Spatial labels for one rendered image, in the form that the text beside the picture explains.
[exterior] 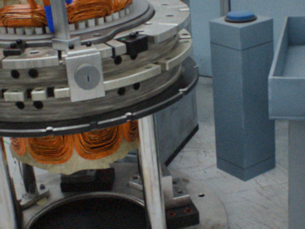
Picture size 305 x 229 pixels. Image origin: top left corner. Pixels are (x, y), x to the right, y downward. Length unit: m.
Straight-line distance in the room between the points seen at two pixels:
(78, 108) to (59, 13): 0.10
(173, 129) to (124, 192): 0.18
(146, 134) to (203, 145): 0.43
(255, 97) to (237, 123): 0.05
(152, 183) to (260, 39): 0.31
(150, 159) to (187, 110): 0.42
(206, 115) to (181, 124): 2.19
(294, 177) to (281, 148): 2.18
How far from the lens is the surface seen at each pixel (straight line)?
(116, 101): 0.68
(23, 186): 0.97
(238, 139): 0.99
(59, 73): 0.66
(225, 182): 1.02
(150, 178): 0.75
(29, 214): 0.95
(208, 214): 0.90
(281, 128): 3.13
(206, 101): 3.50
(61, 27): 0.65
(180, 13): 0.76
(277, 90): 0.62
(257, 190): 0.99
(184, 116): 1.14
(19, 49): 0.66
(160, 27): 0.70
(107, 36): 0.67
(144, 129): 0.73
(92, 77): 0.62
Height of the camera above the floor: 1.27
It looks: 22 degrees down
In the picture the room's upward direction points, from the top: 5 degrees counter-clockwise
